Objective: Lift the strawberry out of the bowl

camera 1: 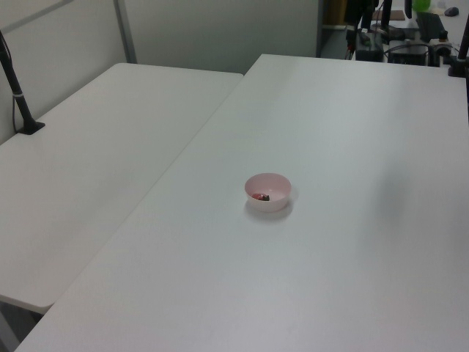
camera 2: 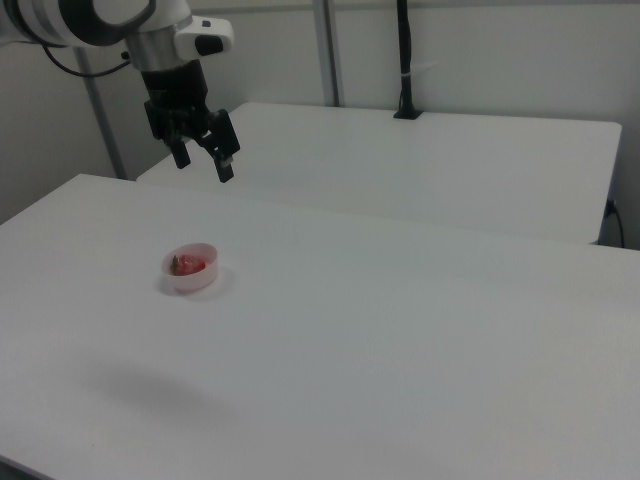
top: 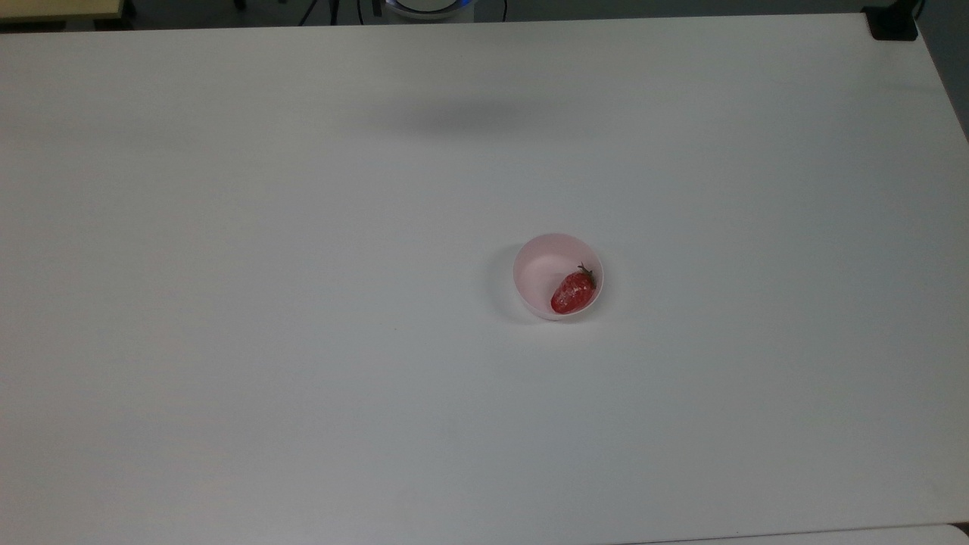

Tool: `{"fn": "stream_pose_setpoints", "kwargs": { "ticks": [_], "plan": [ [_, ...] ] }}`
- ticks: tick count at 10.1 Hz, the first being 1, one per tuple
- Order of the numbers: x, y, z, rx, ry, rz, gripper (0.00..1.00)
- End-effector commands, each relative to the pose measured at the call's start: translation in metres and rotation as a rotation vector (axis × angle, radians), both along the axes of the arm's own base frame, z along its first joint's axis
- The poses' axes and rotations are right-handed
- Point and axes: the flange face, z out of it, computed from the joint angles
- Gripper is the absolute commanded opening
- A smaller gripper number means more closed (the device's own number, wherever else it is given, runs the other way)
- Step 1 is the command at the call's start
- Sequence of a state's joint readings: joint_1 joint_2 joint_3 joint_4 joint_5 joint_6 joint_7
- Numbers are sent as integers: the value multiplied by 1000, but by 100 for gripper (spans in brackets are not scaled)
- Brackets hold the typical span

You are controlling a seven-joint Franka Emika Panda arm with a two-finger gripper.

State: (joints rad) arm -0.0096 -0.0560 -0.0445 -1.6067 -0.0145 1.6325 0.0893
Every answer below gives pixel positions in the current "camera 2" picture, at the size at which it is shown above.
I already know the white side table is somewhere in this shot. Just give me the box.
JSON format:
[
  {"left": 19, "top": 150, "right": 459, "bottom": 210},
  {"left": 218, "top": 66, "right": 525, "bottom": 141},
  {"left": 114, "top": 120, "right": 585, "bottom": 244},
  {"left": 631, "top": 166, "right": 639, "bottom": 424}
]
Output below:
[{"left": 136, "top": 101, "right": 623, "bottom": 246}]

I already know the black power cable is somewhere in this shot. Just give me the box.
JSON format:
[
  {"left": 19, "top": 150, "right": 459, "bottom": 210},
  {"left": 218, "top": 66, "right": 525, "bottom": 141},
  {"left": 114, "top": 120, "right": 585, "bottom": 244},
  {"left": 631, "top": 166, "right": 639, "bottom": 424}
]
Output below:
[{"left": 605, "top": 200, "right": 626, "bottom": 248}]

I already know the red strawberry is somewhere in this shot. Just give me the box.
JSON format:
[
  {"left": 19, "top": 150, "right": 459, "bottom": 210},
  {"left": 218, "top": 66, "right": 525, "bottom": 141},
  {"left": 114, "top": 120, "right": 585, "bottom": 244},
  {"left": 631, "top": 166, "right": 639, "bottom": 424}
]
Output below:
[{"left": 169, "top": 253, "right": 207, "bottom": 277}]

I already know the pink plastic bowl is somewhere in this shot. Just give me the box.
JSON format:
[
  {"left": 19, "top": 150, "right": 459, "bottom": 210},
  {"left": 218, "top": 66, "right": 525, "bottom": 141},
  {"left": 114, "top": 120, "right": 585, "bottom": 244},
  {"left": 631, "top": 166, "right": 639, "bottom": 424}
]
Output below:
[{"left": 162, "top": 241, "right": 221, "bottom": 294}]

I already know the grey metal frame post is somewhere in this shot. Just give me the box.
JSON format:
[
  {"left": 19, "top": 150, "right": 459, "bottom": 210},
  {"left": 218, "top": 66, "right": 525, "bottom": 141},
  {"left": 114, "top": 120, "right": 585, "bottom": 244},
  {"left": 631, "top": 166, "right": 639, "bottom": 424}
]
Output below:
[
  {"left": 312, "top": 0, "right": 347, "bottom": 108},
  {"left": 74, "top": 48, "right": 128, "bottom": 180}
]

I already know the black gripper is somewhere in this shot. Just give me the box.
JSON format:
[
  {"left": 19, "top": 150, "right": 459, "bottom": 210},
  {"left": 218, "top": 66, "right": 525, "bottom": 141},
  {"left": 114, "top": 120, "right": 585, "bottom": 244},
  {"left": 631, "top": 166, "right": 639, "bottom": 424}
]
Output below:
[{"left": 140, "top": 59, "right": 242, "bottom": 184}]

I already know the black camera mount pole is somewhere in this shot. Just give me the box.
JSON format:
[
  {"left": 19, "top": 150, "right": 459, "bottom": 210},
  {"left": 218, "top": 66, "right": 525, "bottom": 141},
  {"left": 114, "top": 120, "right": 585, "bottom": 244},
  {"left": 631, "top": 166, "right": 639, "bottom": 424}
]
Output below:
[{"left": 392, "top": 0, "right": 424, "bottom": 121}]

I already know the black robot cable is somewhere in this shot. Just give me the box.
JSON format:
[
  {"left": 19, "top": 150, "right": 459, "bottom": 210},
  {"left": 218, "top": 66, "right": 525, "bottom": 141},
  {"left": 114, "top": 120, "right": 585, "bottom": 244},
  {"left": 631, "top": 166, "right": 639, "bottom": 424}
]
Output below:
[{"left": 41, "top": 45, "right": 133, "bottom": 78}]

